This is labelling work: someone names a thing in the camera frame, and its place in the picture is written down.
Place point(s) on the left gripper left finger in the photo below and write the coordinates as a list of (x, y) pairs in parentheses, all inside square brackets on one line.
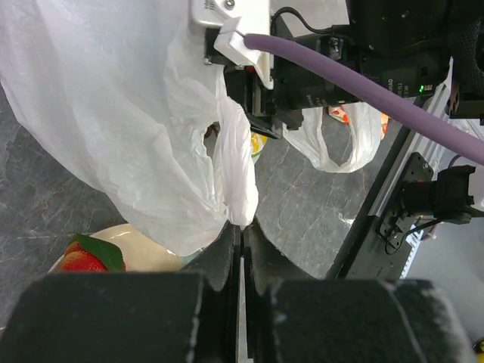
[(190, 315)]

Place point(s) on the red fake cherry bunch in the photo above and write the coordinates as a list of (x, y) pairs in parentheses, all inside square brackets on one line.
[(88, 254)]

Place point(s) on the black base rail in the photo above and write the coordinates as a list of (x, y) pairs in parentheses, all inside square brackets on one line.
[(412, 194)]

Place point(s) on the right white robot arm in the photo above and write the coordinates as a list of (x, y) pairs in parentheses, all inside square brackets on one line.
[(407, 47)]

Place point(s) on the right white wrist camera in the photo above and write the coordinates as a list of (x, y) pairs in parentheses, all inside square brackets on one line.
[(245, 39)]

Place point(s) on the floral orange cloth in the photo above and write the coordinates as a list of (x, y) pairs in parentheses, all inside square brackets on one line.
[(339, 114)]

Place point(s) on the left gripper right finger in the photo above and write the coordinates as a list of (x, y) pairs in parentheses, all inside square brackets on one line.
[(294, 317)]

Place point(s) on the white plastic bag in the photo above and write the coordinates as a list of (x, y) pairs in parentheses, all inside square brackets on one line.
[(117, 92)]

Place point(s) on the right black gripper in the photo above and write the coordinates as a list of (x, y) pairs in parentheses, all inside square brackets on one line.
[(295, 88)]

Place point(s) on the grey stone mat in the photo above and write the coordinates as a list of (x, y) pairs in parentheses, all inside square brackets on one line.
[(305, 213)]

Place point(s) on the cream and blue plate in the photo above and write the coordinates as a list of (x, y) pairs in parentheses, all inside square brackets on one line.
[(140, 253)]

